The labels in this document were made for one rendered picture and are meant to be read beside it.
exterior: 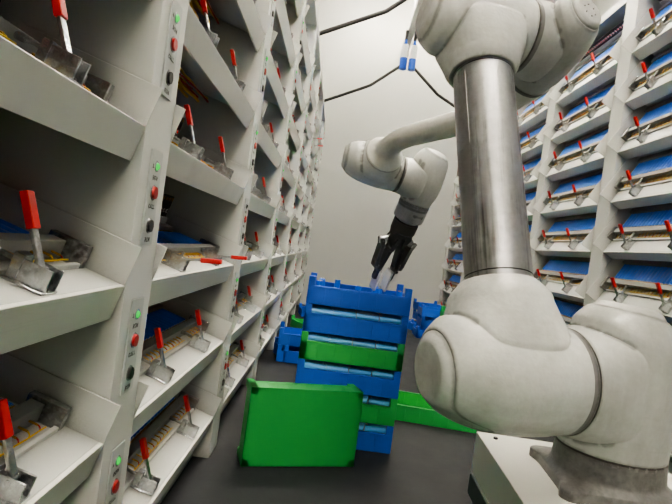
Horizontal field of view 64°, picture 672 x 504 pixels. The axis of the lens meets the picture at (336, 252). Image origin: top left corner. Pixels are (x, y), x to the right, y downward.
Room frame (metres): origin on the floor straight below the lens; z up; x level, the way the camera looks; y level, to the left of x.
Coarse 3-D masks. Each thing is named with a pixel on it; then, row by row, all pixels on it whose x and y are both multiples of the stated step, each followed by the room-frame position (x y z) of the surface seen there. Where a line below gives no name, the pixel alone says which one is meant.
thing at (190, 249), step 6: (168, 246) 0.96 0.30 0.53; (174, 246) 0.99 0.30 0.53; (180, 246) 1.03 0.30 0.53; (186, 246) 1.07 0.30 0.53; (192, 246) 1.12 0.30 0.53; (198, 246) 1.16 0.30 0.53; (204, 246) 1.22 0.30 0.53; (210, 246) 1.27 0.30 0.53; (186, 252) 1.08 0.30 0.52; (192, 252) 1.13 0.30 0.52; (198, 252) 1.18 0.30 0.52
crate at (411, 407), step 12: (408, 396) 2.06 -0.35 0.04; (420, 396) 2.06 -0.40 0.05; (396, 408) 1.87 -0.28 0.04; (408, 408) 1.87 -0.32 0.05; (420, 408) 1.86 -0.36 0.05; (432, 408) 2.05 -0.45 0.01; (408, 420) 1.87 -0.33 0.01; (420, 420) 1.86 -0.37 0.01; (432, 420) 1.86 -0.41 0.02; (444, 420) 1.85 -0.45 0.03
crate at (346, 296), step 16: (320, 288) 1.54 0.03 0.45; (336, 288) 1.54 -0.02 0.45; (352, 288) 1.74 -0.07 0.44; (368, 288) 1.74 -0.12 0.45; (400, 288) 1.72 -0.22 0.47; (320, 304) 1.54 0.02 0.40; (336, 304) 1.54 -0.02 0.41; (352, 304) 1.54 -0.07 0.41; (368, 304) 1.54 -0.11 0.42; (384, 304) 1.54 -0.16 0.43; (400, 304) 1.54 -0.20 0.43
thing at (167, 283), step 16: (176, 224) 1.34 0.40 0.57; (192, 224) 1.34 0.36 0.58; (208, 240) 1.34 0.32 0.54; (224, 240) 1.34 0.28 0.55; (160, 256) 0.74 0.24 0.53; (160, 272) 0.82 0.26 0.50; (176, 272) 0.89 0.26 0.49; (192, 272) 0.96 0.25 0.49; (208, 272) 1.08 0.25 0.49; (224, 272) 1.26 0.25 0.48; (160, 288) 0.80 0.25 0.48; (176, 288) 0.89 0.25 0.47; (192, 288) 1.01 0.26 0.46
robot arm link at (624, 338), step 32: (576, 320) 0.81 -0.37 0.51; (608, 320) 0.76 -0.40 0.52; (640, 320) 0.75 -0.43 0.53; (608, 352) 0.73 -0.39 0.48; (640, 352) 0.73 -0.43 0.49; (608, 384) 0.71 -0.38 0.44; (640, 384) 0.72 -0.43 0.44; (608, 416) 0.72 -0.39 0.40; (640, 416) 0.72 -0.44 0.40; (576, 448) 0.77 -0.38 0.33; (608, 448) 0.74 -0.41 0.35; (640, 448) 0.73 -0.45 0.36
